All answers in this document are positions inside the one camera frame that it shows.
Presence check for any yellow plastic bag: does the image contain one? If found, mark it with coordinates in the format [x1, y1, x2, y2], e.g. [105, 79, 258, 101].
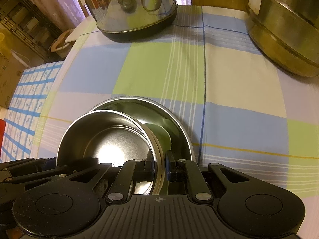
[0, 28, 8, 56]

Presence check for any stainless steel bowl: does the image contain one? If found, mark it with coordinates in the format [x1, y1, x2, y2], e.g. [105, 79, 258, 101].
[57, 111, 166, 196]

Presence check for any large stainless steel plate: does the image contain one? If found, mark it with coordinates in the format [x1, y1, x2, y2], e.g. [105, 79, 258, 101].
[88, 96, 195, 166]

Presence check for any cardboard box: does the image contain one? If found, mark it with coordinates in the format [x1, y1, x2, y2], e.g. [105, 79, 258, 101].
[0, 51, 25, 110]

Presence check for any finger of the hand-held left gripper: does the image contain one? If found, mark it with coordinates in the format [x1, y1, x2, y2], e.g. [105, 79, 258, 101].
[0, 157, 58, 173]
[0, 165, 76, 188]

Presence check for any stainless steel steamer pot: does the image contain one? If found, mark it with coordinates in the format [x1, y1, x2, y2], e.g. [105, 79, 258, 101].
[234, 0, 319, 78]

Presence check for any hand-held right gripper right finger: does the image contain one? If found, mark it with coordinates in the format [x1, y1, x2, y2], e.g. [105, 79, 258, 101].
[166, 150, 251, 203]

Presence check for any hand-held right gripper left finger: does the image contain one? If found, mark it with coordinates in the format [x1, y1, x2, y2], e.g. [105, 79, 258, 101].
[68, 150, 155, 204]

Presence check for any dark storage shelf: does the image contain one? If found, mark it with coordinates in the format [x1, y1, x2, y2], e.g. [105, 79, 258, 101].
[0, 0, 63, 63]

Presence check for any green square plate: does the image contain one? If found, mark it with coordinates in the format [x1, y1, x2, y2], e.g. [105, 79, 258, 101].
[146, 124, 172, 155]

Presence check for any stainless steel kettle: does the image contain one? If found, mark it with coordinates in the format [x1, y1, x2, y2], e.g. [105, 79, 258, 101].
[82, 0, 178, 43]

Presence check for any beige basket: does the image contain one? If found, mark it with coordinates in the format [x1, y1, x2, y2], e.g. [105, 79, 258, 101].
[50, 28, 75, 53]

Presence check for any plaid tablecloth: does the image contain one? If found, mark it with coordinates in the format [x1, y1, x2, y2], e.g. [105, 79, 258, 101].
[32, 4, 319, 239]

